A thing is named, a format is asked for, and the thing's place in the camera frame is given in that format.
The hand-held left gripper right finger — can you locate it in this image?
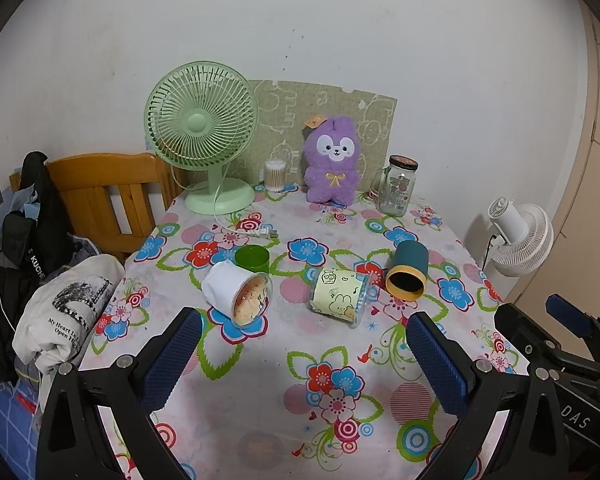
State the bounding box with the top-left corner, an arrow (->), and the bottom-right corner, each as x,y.
405,311 -> 576,480

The green cartoon puzzle board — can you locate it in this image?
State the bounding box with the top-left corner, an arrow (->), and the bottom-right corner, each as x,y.
245,80 -> 399,197

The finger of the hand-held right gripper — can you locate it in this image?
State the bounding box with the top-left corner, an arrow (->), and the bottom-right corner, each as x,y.
546,293 -> 600,361
494,303 -> 600,372

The purple plush toy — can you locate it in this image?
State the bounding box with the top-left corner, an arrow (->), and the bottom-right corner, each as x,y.
300,114 -> 365,207

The black fan cable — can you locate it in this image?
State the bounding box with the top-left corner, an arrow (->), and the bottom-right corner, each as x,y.
482,232 -> 499,274

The black jacket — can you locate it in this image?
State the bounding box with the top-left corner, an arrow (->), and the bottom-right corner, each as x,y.
2,150 -> 100,285

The beige wooden door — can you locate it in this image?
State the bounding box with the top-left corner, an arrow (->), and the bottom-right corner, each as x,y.
502,0 -> 600,333

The clear cup with yellow label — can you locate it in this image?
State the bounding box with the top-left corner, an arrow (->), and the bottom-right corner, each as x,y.
308,267 -> 372,330

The wooden chair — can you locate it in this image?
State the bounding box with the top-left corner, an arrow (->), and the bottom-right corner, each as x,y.
45,152 -> 187,263

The white fan power cable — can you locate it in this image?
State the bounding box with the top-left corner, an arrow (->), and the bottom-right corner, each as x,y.
211,175 -> 280,241

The white standing fan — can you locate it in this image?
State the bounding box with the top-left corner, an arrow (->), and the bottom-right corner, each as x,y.
482,197 -> 555,277

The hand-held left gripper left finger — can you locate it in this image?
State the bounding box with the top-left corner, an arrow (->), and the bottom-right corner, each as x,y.
36,306 -> 204,480

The green desk fan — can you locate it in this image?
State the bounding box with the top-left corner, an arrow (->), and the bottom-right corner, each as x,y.
144,61 -> 259,216

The floral tablecloth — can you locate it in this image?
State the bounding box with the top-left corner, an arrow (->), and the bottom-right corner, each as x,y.
77,187 -> 531,480

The cotton swab container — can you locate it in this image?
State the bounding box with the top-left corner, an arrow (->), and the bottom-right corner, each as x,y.
264,160 -> 286,192

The white printed t-shirt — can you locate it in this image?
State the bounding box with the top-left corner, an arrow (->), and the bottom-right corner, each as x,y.
12,254 -> 126,376

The white cartoon paper cup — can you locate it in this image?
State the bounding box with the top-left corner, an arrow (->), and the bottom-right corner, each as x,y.
201,261 -> 274,330

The blue checkered bedding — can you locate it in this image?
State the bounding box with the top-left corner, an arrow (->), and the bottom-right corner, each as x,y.
0,375 -> 47,480

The green plastic cup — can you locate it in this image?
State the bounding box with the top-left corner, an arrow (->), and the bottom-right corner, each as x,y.
234,245 -> 270,277

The teal cup with yellow rim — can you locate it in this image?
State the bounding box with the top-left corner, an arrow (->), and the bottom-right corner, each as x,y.
385,240 -> 430,302

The glass jar mug with lid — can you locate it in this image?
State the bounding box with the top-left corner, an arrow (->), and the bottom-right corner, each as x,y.
370,155 -> 419,218

